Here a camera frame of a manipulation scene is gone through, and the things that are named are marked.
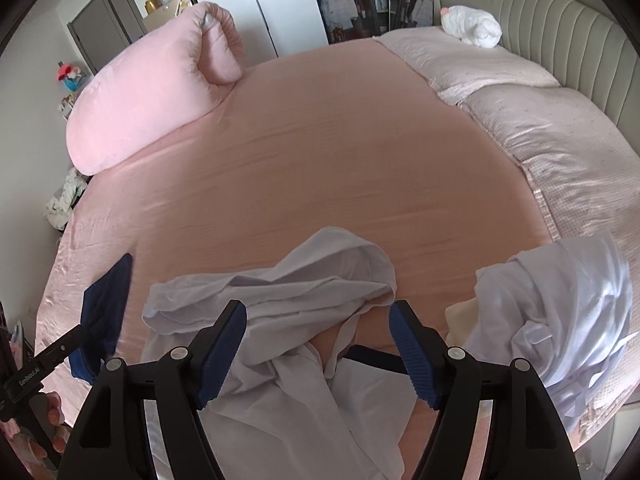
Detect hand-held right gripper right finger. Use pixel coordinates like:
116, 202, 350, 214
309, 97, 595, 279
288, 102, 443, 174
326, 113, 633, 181
389, 300, 582, 480

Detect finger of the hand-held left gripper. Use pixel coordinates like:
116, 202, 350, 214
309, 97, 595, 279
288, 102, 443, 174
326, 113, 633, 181
37, 322, 86, 367

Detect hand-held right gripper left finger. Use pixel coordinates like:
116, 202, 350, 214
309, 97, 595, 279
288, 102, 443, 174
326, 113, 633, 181
59, 300, 248, 480

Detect navy pants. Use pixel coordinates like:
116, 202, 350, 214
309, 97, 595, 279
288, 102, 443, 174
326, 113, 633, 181
69, 252, 135, 382

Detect white jacket with navy trim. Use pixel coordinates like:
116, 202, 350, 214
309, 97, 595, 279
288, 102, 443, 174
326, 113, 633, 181
140, 305, 418, 480

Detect pile of pale clothes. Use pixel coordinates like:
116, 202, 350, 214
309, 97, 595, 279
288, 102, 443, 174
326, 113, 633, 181
42, 167, 91, 233

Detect lavender crumpled garment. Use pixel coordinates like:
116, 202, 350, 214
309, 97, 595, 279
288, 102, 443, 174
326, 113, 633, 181
475, 230, 633, 433

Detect pink bed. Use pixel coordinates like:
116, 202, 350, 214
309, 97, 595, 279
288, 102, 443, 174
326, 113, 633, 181
34, 35, 556, 480

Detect white shelf rack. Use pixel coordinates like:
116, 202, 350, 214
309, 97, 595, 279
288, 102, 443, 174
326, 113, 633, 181
59, 91, 81, 121

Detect pale pink quilted bedspread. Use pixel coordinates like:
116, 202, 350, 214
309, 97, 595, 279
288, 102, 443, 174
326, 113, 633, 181
372, 25, 640, 451

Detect red and blue plush toy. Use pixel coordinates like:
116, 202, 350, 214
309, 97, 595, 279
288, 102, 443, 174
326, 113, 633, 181
56, 60, 87, 93

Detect pink folded duvet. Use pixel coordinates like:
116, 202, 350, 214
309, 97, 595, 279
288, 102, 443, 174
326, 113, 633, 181
66, 1, 246, 177

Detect grey door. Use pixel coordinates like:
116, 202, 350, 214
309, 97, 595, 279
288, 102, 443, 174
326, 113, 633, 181
66, 0, 148, 76

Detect white plush toy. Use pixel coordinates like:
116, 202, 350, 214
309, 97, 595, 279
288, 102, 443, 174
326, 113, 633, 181
440, 5, 503, 50

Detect beige cabinet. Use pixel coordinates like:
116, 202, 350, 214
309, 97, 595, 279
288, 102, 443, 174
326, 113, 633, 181
142, 2, 193, 31

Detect white wardrobe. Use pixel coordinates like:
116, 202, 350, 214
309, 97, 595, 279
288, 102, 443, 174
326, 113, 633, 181
180, 0, 331, 68

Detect grey padded headboard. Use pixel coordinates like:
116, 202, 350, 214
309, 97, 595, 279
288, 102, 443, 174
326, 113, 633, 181
439, 0, 640, 136

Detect black glass wardrobe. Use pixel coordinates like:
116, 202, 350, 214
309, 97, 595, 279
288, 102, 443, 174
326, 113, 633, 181
302, 0, 441, 46

